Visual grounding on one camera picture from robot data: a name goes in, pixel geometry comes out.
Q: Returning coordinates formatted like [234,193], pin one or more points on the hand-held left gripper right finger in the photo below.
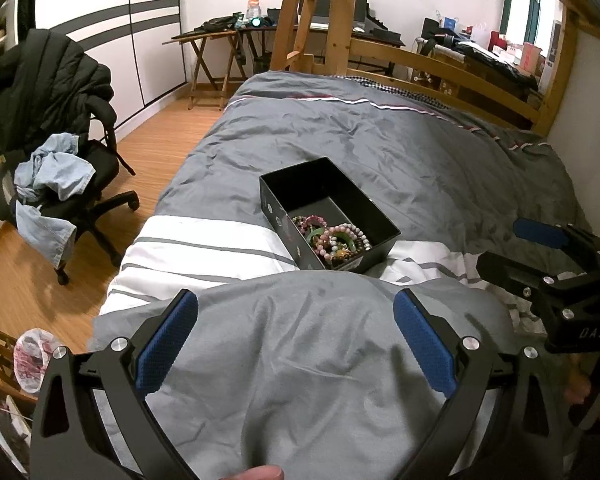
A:
[425,345]

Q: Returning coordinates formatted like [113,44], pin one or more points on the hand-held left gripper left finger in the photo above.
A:
[167,340]

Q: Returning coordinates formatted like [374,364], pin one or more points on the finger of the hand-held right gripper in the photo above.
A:
[510,272]
[540,232]

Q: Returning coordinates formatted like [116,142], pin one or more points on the black jewelry box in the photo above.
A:
[330,185]

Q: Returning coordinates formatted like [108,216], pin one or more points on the person's right hand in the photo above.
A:
[577,385]

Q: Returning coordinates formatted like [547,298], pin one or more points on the person's left hand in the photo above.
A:
[257,474]

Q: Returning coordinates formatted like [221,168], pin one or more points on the white pink plastic bag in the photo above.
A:
[35,360]

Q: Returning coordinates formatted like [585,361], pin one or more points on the wooden stool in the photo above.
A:
[0,355]

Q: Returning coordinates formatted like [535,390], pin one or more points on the red and white carton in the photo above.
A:
[532,60]

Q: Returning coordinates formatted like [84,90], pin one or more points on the black office chair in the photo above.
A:
[95,170]

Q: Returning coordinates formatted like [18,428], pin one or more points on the red box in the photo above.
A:
[498,41]

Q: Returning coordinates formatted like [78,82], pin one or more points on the light blue denim clothing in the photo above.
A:
[60,170]

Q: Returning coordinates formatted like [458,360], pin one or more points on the green framed window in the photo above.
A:
[530,5]

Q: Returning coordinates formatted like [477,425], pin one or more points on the grey striped duvet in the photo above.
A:
[330,125]

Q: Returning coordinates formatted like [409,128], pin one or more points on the black desk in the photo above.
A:
[380,37]

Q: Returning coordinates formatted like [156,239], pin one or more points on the black computer monitor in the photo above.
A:
[357,2]

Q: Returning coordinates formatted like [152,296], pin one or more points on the wooden folding table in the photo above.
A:
[205,40]

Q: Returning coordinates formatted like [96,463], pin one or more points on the white striped wardrobe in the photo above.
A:
[105,35]

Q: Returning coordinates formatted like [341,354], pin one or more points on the black bag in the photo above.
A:
[220,24]

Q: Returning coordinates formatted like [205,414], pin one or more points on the clear bottle orange cap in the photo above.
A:
[253,9]

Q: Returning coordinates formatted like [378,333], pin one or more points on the wooden bunk bed frame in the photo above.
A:
[340,15]

